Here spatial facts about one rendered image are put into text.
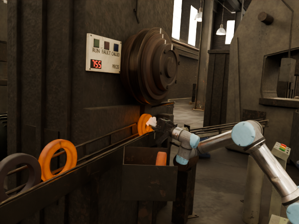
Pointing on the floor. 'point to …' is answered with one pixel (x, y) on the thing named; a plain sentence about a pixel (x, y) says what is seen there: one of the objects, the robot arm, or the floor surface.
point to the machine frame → (74, 93)
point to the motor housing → (182, 191)
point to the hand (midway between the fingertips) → (146, 122)
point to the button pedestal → (275, 205)
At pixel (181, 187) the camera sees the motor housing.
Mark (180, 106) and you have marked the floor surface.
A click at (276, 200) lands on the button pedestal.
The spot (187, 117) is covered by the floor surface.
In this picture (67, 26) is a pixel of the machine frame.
